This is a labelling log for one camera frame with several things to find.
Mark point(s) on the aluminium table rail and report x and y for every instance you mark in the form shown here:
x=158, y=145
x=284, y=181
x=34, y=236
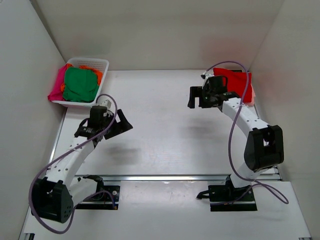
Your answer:
x=164, y=178

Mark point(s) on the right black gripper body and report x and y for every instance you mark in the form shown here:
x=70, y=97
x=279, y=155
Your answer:
x=206, y=100

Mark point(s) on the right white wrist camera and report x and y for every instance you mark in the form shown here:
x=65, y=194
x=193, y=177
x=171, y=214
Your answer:
x=206, y=75

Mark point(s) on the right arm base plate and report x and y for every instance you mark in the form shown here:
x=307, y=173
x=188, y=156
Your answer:
x=226, y=198

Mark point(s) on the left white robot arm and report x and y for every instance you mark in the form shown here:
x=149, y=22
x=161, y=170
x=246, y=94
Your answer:
x=56, y=194

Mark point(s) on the magenta t shirt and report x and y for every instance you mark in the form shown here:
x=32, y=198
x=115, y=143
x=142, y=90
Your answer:
x=56, y=93

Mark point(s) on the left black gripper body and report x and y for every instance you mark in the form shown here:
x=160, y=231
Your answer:
x=106, y=122

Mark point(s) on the white plastic basket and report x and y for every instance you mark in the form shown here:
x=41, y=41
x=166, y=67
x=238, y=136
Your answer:
x=101, y=65

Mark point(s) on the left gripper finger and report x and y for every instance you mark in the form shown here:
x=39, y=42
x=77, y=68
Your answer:
x=123, y=125
x=113, y=131

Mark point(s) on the orange t shirt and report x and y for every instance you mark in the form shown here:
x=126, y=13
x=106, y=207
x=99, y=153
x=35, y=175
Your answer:
x=98, y=74

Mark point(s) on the red t shirt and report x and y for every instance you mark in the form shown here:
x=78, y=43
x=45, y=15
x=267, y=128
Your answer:
x=236, y=82

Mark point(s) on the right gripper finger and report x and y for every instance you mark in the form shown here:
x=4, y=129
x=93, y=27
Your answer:
x=191, y=102
x=196, y=91

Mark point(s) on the folded pink t shirt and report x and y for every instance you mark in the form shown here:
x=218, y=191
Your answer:
x=252, y=97

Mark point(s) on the green t shirt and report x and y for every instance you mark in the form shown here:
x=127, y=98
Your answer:
x=80, y=85

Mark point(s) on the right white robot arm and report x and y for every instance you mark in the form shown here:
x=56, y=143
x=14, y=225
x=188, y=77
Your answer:
x=264, y=146

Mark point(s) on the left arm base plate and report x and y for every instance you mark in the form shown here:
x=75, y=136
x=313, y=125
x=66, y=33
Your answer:
x=104, y=201

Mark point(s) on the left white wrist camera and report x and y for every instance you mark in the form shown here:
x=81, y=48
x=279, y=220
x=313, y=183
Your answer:
x=106, y=103

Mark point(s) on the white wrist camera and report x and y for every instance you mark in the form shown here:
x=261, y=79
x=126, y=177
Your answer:
x=106, y=103
x=206, y=75

